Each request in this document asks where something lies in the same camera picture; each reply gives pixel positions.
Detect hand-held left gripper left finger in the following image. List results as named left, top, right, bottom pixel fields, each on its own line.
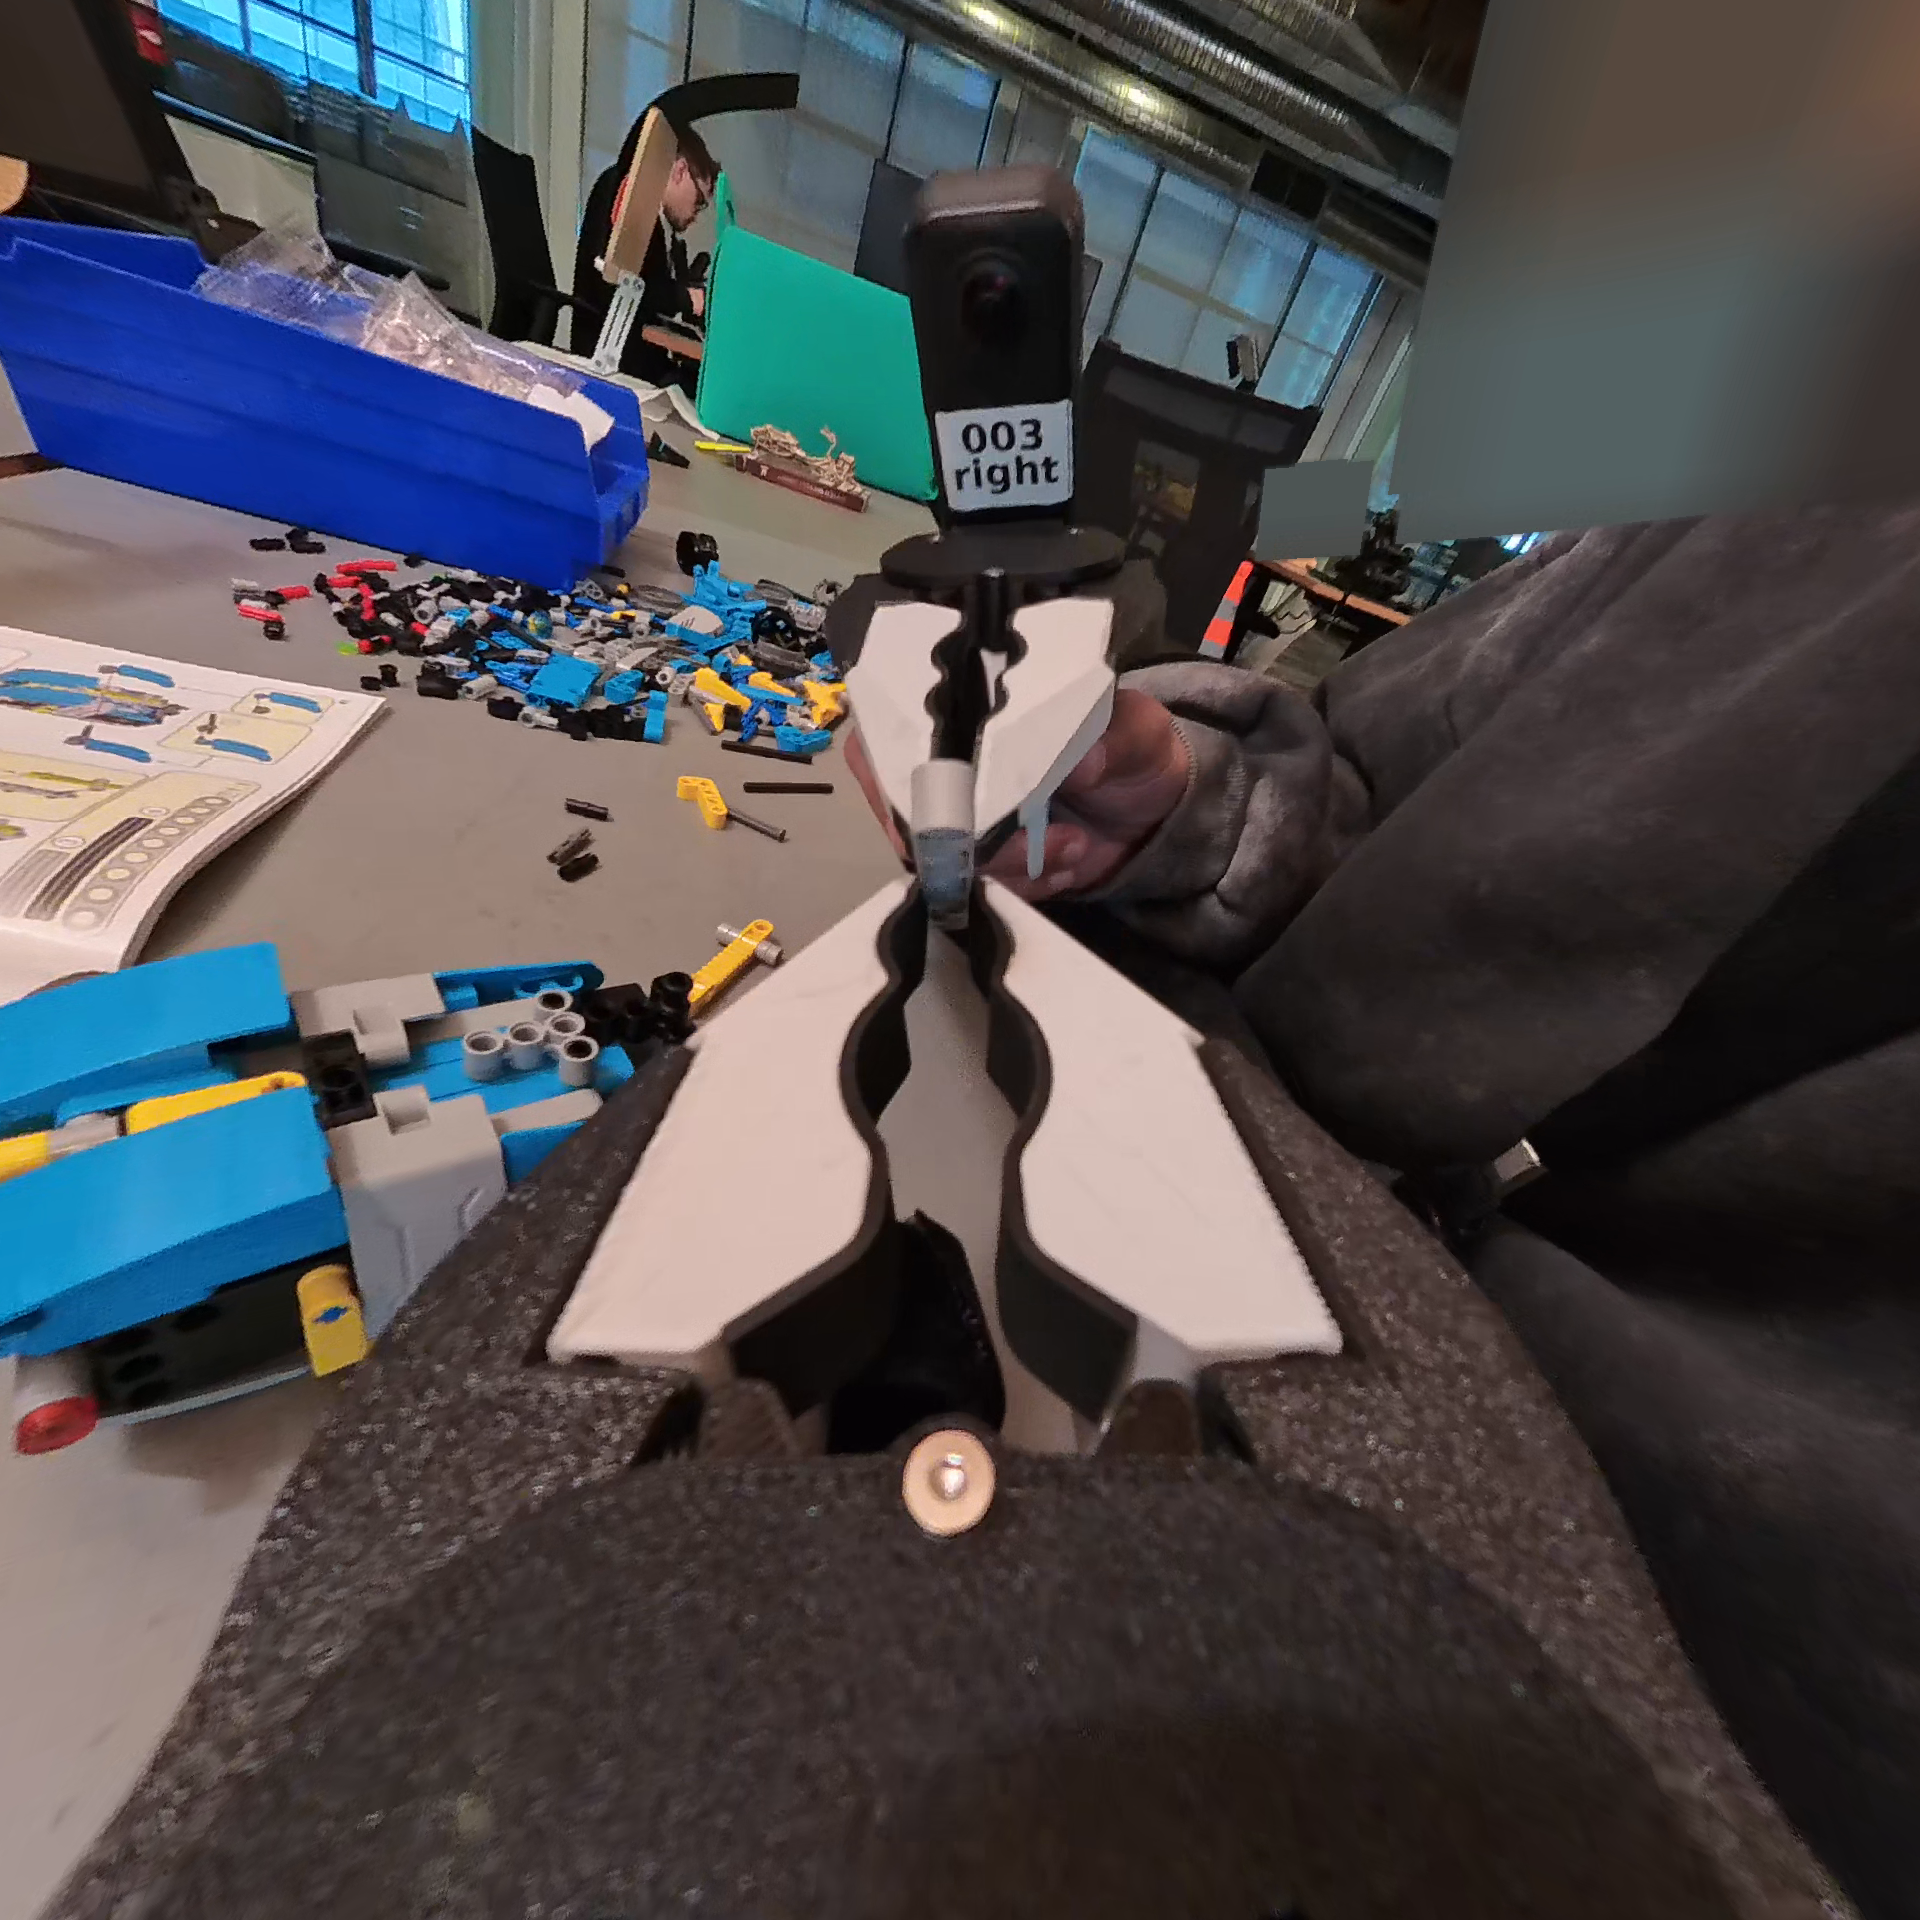
left=546, top=877, right=923, bottom=1414

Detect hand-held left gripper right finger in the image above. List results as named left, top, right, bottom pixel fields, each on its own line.
left=971, top=881, right=1345, bottom=1422

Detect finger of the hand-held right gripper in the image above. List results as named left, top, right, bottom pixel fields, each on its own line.
left=971, top=595, right=1121, bottom=834
left=844, top=598, right=962, bottom=863

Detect blue brick toy car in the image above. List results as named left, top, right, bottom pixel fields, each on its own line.
left=0, top=941, right=696, bottom=1455

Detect person's right forearm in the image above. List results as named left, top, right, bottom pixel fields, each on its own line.
left=1117, top=661, right=1375, bottom=962

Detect grey desk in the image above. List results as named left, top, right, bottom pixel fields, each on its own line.
left=0, top=450, right=904, bottom=1920

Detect person's right hand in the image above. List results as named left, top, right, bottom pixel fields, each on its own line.
left=844, top=673, right=1193, bottom=904

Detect teal green plastic bin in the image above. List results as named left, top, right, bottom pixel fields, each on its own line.
left=698, top=171, right=939, bottom=505

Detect wooden cut-out model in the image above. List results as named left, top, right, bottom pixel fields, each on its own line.
left=732, top=423, right=876, bottom=517

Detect pile of loose bricks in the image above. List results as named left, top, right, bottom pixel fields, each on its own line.
left=232, top=528, right=857, bottom=751

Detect wooden laptop stand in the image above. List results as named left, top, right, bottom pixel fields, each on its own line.
left=591, top=71, right=805, bottom=371

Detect black office chair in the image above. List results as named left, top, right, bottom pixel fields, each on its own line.
left=469, top=128, right=602, bottom=354

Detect person's dark grey clothing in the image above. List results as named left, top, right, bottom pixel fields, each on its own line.
left=1231, top=509, right=1920, bottom=1920

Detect clear bags in bin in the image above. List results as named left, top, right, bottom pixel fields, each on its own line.
left=194, top=224, right=618, bottom=441

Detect blue plastic bin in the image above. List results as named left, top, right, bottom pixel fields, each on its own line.
left=0, top=217, right=651, bottom=589

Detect open instruction booklet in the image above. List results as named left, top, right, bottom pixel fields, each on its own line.
left=0, top=625, right=389, bottom=963

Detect black partition panel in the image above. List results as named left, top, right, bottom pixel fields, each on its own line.
left=0, top=0, right=266, bottom=256

